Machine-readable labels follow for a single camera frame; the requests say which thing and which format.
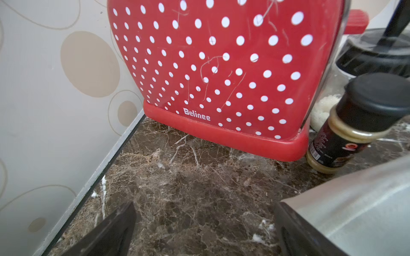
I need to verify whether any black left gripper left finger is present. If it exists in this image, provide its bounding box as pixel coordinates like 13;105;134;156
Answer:
63;202;136;256

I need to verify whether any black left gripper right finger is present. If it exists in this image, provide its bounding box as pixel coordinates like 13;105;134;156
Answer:
274;202;346;256

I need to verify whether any beige cap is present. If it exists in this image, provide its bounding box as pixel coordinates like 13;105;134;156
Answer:
281;156;410;256

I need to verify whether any spice jar black lid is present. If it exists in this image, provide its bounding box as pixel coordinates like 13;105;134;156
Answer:
305;73;410;175

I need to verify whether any red polka dot toaster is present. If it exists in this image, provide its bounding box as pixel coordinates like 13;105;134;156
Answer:
107;0;369;162

